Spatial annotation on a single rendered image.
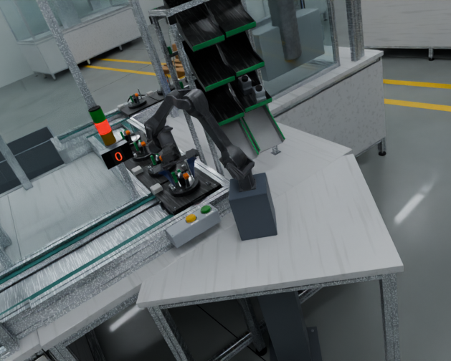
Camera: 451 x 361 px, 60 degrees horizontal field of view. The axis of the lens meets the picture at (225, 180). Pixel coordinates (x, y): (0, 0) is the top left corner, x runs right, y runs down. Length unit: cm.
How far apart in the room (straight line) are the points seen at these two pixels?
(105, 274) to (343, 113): 202
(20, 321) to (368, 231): 125
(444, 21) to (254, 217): 400
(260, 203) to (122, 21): 978
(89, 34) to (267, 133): 901
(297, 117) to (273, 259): 141
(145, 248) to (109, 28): 948
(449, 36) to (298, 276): 412
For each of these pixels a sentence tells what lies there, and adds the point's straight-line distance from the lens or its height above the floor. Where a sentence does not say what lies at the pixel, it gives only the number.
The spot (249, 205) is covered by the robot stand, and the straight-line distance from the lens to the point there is 140.
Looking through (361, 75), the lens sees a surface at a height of 77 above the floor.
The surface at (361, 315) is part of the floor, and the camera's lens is 230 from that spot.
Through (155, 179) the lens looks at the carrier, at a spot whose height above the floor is 97.
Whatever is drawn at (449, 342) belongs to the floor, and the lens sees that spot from 224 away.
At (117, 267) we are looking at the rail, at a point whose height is 92.
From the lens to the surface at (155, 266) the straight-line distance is 156.
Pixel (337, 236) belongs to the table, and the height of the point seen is 86.
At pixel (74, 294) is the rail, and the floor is 92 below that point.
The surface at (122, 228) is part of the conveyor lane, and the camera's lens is 174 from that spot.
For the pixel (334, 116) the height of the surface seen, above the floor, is 58.
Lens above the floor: 185
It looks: 32 degrees down
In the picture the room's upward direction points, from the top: 18 degrees counter-clockwise
